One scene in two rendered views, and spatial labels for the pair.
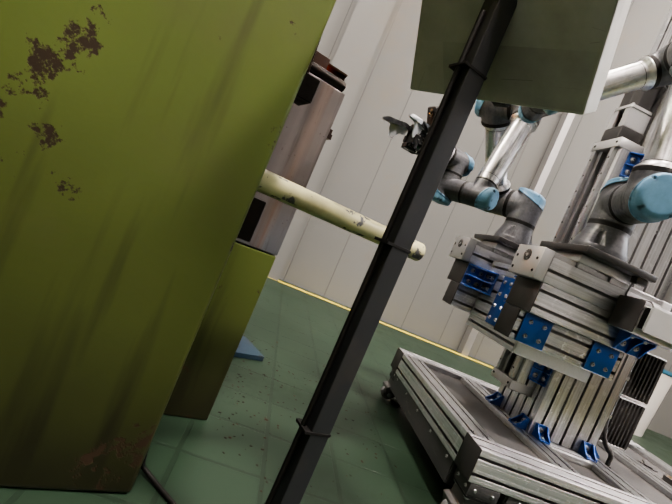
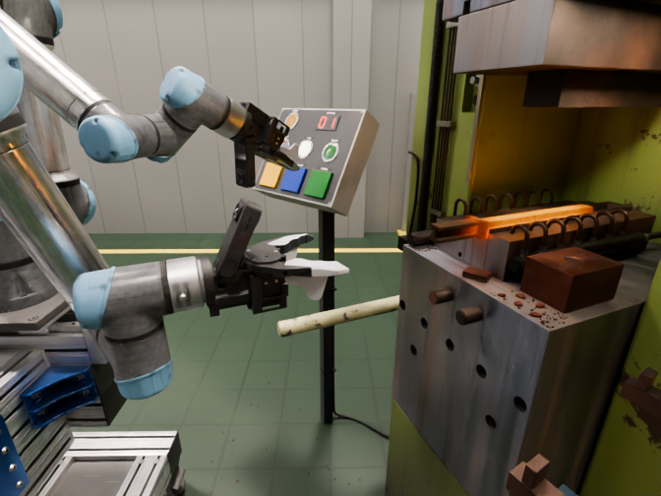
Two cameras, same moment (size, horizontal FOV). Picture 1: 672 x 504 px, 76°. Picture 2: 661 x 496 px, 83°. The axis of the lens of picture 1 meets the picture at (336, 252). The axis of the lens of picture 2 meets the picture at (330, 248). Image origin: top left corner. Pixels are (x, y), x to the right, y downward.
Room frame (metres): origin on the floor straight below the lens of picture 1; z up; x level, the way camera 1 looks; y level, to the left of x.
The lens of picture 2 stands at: (1.93, 0.06, 1.22)
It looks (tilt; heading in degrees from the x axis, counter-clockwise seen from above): 21 degrees down; 187
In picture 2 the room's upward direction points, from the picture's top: straight up
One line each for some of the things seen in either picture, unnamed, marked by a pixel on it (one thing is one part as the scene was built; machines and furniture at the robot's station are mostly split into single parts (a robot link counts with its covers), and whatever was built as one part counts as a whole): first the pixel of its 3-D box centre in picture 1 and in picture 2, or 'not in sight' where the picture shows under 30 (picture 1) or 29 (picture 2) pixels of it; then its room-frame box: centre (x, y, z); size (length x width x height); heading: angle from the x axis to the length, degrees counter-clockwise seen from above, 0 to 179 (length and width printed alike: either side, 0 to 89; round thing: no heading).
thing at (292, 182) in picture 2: not in sight; (294, 179); (0.85, -0.17, 1.01); 0.07 x 0.05 x 0.07; 55
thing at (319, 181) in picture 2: not in sight; (319, 184); (0.91, -0.09, 1.01); 0.07 x 0.05 x 0.07; 55
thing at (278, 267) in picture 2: not in sight; (284, 268); (1.44, -0.06, 1.00); 0.09 x 0.05 x 0.02; 84
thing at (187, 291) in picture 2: not in sight; (188, 284); (1.48, -0.19, 0.98); 0.08 x 0.05 x 0.08; 30
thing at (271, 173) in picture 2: not in sight; (272, 175); (0.79, -0.25, 1.01); 0.07 x 0.05 x 0.07; 55
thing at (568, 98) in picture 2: not in sight; (598, 90); (1.09, 0.48, 1.24); 0.30 x 0.07 x 0.06; 120
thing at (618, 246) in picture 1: (602, 241); (14, 275); (1.28, -0.70, 0.87); 0.15 x 0.15 x 0.10
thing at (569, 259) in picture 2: not in sight; (570, 277); (1.32, 0.39, 0.95); 0.12 x 0.09 x 0.07; 120
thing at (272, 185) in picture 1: (347, 219); (349, 313); (0.94, 0.00, 0.62); 0.44 x 0.05 x 0.05; 120
